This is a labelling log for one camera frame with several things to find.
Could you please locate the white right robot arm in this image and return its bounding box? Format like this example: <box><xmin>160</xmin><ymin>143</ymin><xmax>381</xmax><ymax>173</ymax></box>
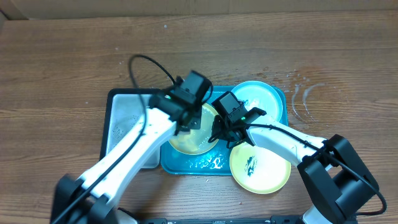
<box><xmin>210</xmin><ymin>114</ymin><xmax>387</xmax><ymax>223</ymax></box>

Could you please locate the light blue plate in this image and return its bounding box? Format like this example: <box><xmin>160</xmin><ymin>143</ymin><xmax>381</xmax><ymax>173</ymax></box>
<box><xmin>232</xmin><ymin>81</ymin><xmax>283</xmax><ymax>121</ymax></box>

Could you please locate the teal plastic tray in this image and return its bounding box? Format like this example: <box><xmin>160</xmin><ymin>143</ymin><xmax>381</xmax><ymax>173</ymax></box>
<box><xmin>160</xmin><ymin>85</ymin><xmax>289</xmax><ymax>176</ymax></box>

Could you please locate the yellow plate with blue stain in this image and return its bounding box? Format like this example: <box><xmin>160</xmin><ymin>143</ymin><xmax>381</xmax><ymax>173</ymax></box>
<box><xmin>169</xmin><ymin>103</ymin><xmax>218</xmax><ymax>155</ymax></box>

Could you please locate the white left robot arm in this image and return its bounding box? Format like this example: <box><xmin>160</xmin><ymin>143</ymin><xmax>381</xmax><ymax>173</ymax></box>
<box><xmin>50</xmin><ymin>91</ymin><xmax>203</xmax><ymax>223</ymax></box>

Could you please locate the black tray with soapy water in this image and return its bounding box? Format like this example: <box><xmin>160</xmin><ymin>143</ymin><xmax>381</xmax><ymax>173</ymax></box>
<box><xmin>99</xmin><ymin>88</ymin><xmax>157</xmax><ymax>159</ymax></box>

